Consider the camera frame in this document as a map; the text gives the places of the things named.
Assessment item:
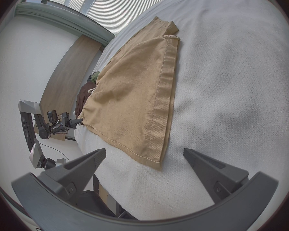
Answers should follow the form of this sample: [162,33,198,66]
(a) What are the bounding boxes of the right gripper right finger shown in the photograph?
[184,148,250,205]

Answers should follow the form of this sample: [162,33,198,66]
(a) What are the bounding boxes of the tan shorts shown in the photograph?
[77,16,181,171]

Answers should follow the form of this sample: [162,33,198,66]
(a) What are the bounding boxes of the bed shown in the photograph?
[39,0,289,221]

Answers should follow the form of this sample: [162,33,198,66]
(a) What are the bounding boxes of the black cable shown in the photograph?
[40,143,73,162]

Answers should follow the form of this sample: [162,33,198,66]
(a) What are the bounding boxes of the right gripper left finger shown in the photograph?
[39,148,106,201]

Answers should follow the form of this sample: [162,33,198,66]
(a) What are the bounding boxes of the pile of clothes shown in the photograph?
[75,71,101,119]

